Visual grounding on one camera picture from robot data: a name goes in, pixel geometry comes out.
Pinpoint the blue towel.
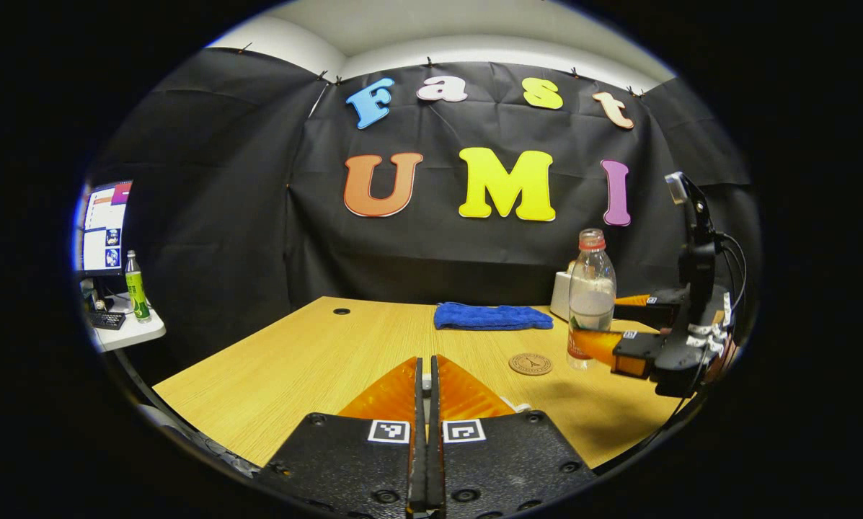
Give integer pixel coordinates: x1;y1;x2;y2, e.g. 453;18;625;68
433;302;554;332

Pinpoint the green drink bottle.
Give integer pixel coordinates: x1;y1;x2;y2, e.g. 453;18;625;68
125;250;151;323

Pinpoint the white toaster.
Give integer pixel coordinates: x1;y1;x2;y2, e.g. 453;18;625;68
551;271;576;321

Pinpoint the computer monitor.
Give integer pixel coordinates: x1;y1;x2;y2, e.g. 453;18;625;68
78;180;134;277

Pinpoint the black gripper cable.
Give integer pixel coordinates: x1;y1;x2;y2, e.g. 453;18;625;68
718;232;749;311

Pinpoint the white side table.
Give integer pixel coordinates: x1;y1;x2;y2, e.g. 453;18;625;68
89;292;167;352

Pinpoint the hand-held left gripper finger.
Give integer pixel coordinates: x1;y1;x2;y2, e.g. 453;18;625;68
258;355;426;519
428;353;598;519

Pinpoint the clear plastic water bottle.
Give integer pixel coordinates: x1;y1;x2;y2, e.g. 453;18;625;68
567;229;617;371

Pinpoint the round wooden coaster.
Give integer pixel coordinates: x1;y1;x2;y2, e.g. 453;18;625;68
508;352;553;376

